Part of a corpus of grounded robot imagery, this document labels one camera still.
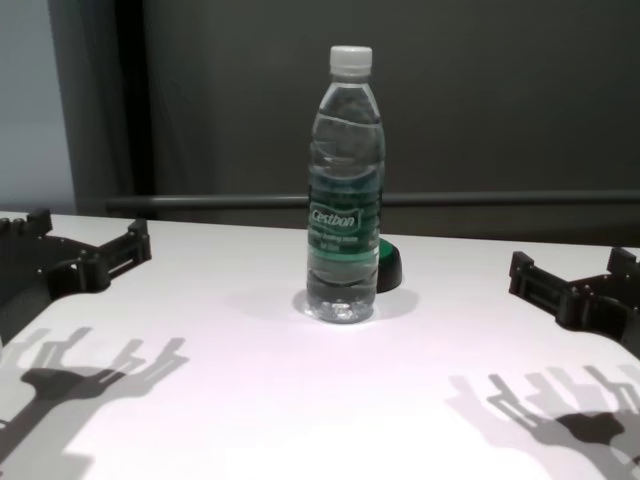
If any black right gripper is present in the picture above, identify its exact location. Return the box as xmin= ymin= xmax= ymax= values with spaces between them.
xmin=508 ymin=246 xmax=640 ymax=359

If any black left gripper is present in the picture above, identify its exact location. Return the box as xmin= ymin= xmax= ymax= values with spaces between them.
xmin=0 ymin=208 xmax=152 ymax=344

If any green button black base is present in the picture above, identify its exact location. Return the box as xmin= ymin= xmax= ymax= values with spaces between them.
xmin=374 ymin=239 xmax=404 ymax=294

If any clear plastic water bottle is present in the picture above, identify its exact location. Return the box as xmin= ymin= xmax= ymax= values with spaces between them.
xmin=303 ymin=44 xmax=389 ymax=325

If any thin grey horizontal rail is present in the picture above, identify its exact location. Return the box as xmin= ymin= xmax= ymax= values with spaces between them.
xmin=104 ymin=189 xmax=640 ymax=214

